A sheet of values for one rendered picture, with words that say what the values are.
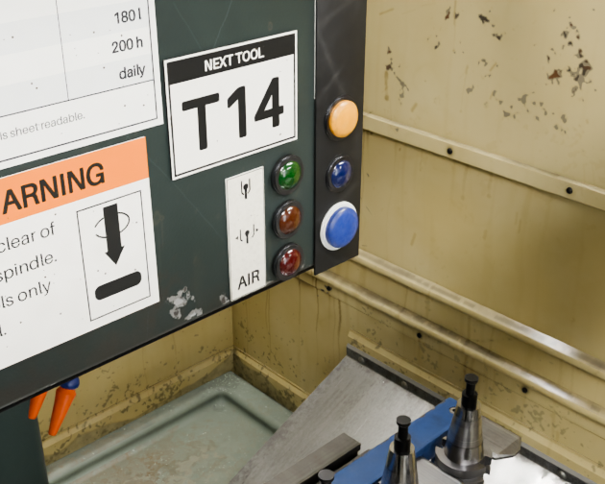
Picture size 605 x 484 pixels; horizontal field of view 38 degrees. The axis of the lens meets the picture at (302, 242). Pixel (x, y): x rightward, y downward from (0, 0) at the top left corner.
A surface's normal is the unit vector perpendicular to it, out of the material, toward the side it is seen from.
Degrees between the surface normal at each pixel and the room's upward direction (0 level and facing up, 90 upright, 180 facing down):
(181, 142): 90
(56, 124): 90
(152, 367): 90
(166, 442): 0
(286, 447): 25
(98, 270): 90
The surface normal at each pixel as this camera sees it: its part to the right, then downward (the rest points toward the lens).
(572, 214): -0.72, 0.33
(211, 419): 0.00, -0.89
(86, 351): 0.69, 0.33
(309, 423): -0.29, -0.68
